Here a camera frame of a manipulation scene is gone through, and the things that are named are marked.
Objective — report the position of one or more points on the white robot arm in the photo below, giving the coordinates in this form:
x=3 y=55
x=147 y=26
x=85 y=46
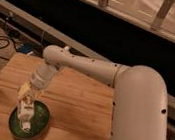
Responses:
x=139 y=97

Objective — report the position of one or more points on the grey floor rail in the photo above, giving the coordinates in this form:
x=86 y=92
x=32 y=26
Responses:
x=40 y=28

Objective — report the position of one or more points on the white plastic bottle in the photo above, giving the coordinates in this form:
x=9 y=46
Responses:
x=26 y=112

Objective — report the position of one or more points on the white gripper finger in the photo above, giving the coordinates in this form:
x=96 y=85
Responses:
x=23 y=90
x=38 y=94

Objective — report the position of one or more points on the green ceramic bowl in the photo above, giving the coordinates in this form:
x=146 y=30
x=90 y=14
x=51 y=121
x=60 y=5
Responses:
x=39 y=122

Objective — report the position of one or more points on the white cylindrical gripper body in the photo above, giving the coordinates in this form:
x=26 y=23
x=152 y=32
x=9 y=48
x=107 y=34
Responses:
x=41 y=77

